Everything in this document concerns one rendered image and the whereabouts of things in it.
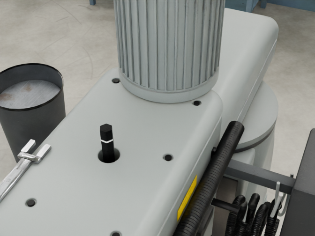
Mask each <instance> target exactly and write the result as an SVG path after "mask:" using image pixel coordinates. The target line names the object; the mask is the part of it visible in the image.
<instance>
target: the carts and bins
mask: <svg viewBox="0 0 315 236"><path fill-rule="evenodd" d="M61 76H62V74H61V73H60V72H59V71H58V70H57V69H56V68H54V67H52V66H49V65H46V64H41V63H26V64H20V65H16V66H13V67H10V68H7V69H5V70H3V71H1V72H0V124H1V126H2V129H3V131H4V134H5V136H6V139H7V141H8V143H9V146H10V148H11V151H12V153H13V155H14V158H15V161H16V163H18V162H19V161H20V159H19V158H18V157H17V156H18V155H19V153H20V152H21V150H22V149H23V148H24V147H25V146H26V144H27V143H28V142H29V141H30V140H35V143H36V145H35V146H34V148H33V149H32V150H31V151H30V152H29V154H33V153H34V152H35V150H36V149H37V148H38V147H39V146H40V145H41V144H42V143H43V141H44V140H45V139H46V138H47V137H48V136H49V135H50V134H51V132H52V131H53V130H54V129H55V128H56V127H57V126H58V125H59V123H60V122H61V121H62V120H63V119H64V118H65V117H66V110H65V100H64V91H63V87H64V83H63V81H62V77H61Z"/></svg>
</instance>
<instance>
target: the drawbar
mask: <svg viewBox="0 0 315 236"><path fill-rule="evenodd" d="M100 137H101V140H103V141H110V140H112V139H113V128H112V125H109V124H104V125H101V126H100ZM101 145H102V152H103V160H104V163H112V162H115V161H116V160H115V151H114V141H111V142H108V143H105V142H102V141H101Z"/></svg>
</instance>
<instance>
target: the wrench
mask: <svg viewBox="0 0 315 236"><path fill-rule="evenodd" d="M35 145H36V143H35V140H30V141H29V142H28V143H27V144H26V146H25V147H24V148H23V149H22V150H21V152H20V153H19V155H18V156H17V157H18V158H19V159H20V161H19V162H18V163H17V164H16V165H15V166H14V168H13V169H12V170H11V171H10V172H9V174H8V175H7V176H6V177H5V178H4V179H3V181H2V182H1V183H0V202H1V201H2V200H3V199H4V198H5V196H6V195H7V194H8V193H9V191H10V190H11V189H12V188H13V187H14V185H15V184H16V183H17V182H18V180H19V179H20V178H21V177H22V175H23V174H24V173H25V172H26V170H27V169H28V168H29V167H30V166H31V165H32V163H35V164H39V163H40V161H41V160H43V158H44V157H45V156H46V155H47V153H48V152H49V151H50V150H51V148H52V147H51V145H48V144H46V145H44V146H43V148H42V149H41V150H40V151H39V153H38V154H37V155H36V156H34V155H31V154H29V152H30V151H31V150H32V149H33V148H34V146H35Z"/></svg>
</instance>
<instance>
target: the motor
mask: <svg viewBox="0 0 315 236"><path fill-rule="evenodd" d="M113 3H114V15H115V28H116V39H117V52H118V66H119V77H120V81H121V83H122V84H123V86H124V87H125V88H126V89H127V90H128V91H130V92H131V93H132V94H134V95H136V96H138V97H140V98H143V99H145V100H149V101H153V102H157V103H181V102H185V101H189V100H193V99H195V98H198V97H200V96H202V95H204V94H206V93H207V92H208V91H210V90H211V89H212V88H213V87H214V85H215V84H216V82H217V80H218V75H219V62H220V52H221V41H222V31H223V21H224V11H225V0H113Z"/></svg>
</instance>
